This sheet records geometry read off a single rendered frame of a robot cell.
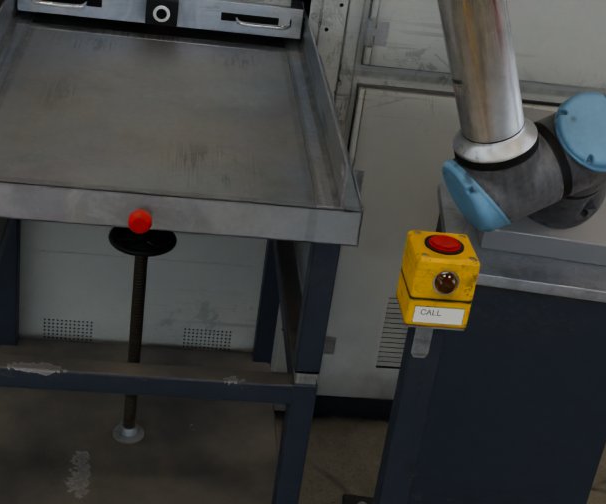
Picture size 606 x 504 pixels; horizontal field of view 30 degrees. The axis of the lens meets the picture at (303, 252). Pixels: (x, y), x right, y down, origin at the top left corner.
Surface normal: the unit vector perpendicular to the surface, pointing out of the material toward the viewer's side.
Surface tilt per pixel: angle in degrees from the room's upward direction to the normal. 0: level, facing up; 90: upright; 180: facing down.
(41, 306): 90
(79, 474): 0
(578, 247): 90
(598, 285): 0
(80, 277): 90
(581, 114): 42
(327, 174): 0
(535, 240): 90
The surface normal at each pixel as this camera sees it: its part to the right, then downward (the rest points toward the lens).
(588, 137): 0.16, -0.34
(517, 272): 0.13, -0.87
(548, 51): 0.07, 0.48
